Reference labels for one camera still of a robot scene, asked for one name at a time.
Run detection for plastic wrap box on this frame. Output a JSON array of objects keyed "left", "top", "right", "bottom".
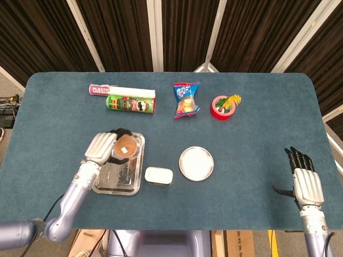
[{"left": 88, "top": 84, "right": 156, "bottom": 99}]

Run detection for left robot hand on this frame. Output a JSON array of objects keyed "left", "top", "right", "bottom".
[{"left": 84, "top": 127, "right": 134, "bottom": 166}]

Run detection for wooden plank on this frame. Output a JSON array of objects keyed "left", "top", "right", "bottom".
[{"left": 211, "top": 230, "right": 225, "bottom": 257}]

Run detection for white round plate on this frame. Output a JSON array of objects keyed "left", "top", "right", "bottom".
[{"left": 178, "top": 146, "right": 215, "bottom": 182}]

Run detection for dark brown curtain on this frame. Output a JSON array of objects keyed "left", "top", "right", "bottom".
[{"left": 0, "top": 0, "right": 343, "bottom": 132}]

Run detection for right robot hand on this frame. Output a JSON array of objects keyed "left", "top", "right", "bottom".
[{"left": 271, "top": 146, "right": 325, "bottom": 210}]

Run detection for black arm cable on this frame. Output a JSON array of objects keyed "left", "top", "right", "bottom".
[
  {"left": 20, "top": 193, "right": 65, "bottom": 257},
  {"left": 322, "top": 231, "right": 336, "bottom": 257}
]

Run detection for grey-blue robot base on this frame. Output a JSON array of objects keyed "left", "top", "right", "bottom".
[{"left": 107, "top": 229, "right": 212, "bottom": 257}]

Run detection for yellow green artificial plant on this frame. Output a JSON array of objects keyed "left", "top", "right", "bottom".
[{"left": 215, "top": 93, "right": 242, "bottom": 112}]

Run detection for green Pringles can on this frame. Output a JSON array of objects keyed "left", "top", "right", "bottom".
[{"left": 105, "top": 94, "right": 157, "bottom": 116}]

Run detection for black floor cable bundle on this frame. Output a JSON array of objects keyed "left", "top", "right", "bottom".
[{"left": 0, "top": 93, "right": 23, "bottom": 129}]

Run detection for blue snack bag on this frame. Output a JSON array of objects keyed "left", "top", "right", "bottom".
[{"left": 173, "top": 81, "right": 202, "bottom": 120}]

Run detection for rectangular steel tray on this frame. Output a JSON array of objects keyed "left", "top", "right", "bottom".
[{"left": 92, "top": 131, "right": 146, "bottom": 196}]

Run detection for wooden board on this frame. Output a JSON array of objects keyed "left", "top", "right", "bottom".
[{"left": 68, "top": 229, "right": 108, "bottom": 257}]

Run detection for cardboard box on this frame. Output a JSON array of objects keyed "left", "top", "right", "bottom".
[{"left": 223, "top": 230, "right": 256, "bottom": 257}]

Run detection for blue table mat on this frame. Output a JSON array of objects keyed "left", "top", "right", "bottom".
[{"left": 0, "top": 71, "right": 343, "bottom": 231}]

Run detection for white frame post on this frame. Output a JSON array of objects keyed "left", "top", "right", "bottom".
[
  {"left": 270, "top": 0, "right": 331, "bottom": 74},
  {"left": 146, "top": 0, "right": 165, "bottom": 73},
  {"left": 66, "top": 0, "right": 106, "bottom": 73},
  {"left": 192, "top": 0, "right": 229, "bottom": 74}
]

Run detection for red tape roll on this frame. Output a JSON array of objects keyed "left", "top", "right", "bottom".
[{"left": 210, "top": 95, "right": 237, "bottom": 122}]

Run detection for metal luncheon meat can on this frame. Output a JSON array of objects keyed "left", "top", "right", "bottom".
[{"left": 144, "top": 166, "right": 174, "bottom": 186}]

